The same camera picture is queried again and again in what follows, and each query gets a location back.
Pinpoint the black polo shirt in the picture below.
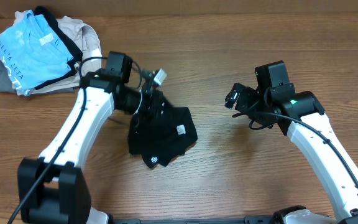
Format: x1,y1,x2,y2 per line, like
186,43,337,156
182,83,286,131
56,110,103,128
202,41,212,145
127,104,198,169

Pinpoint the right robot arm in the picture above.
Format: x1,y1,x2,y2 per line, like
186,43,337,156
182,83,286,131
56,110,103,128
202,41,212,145
225,61,358,223

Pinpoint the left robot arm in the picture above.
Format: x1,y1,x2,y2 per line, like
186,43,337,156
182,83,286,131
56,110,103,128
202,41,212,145
9,52,167,224

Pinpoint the beige folded garment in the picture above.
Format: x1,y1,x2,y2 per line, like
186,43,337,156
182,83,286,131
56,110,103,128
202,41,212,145
12,11,103,96

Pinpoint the black folded garment in pile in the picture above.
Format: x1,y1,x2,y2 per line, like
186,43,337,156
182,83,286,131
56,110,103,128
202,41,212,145
34,6,83,90

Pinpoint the light blue folded t-shirt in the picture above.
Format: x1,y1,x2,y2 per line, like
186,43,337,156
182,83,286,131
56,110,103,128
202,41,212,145
0,10,73,96

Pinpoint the grey folded garment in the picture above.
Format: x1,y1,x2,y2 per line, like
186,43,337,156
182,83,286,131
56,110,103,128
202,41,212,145
0,61,80,94

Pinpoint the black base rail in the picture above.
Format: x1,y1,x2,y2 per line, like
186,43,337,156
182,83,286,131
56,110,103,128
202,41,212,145
112,215,273,224

